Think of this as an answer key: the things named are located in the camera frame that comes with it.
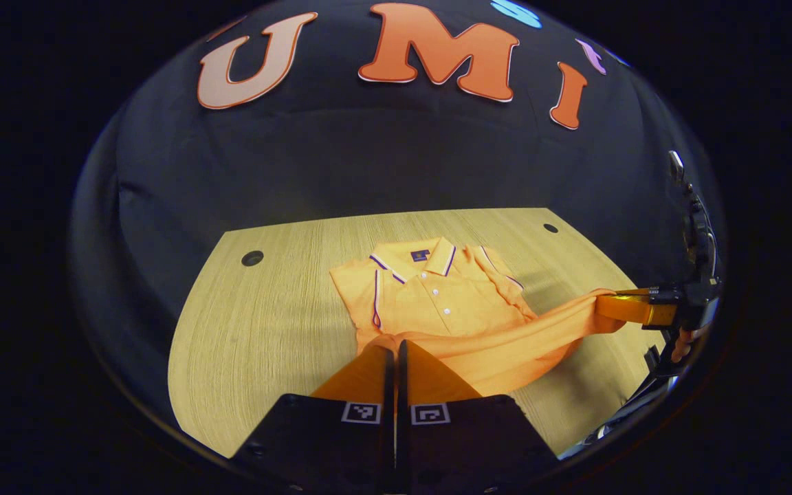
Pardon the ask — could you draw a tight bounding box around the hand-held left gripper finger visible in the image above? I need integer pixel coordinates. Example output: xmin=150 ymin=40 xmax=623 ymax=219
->
xmin=231 ymin=342 xmax=397 ymax=495
xmin=396 ymin=340 xmax=562 ymax=495

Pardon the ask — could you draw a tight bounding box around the orange T-shirt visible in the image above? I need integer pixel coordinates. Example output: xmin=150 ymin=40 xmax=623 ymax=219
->
xmin=329 ymin=237 xmax=627 ymax=398

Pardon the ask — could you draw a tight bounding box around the black backdrop cloth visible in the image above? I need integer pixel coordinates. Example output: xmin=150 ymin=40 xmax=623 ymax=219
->
xmin=69 ymin=0 xmax=727 ymax=413

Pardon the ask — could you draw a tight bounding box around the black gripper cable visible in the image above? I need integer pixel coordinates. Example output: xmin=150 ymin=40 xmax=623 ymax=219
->
xmin=561 ymin=375 xmax=679 ymax=460

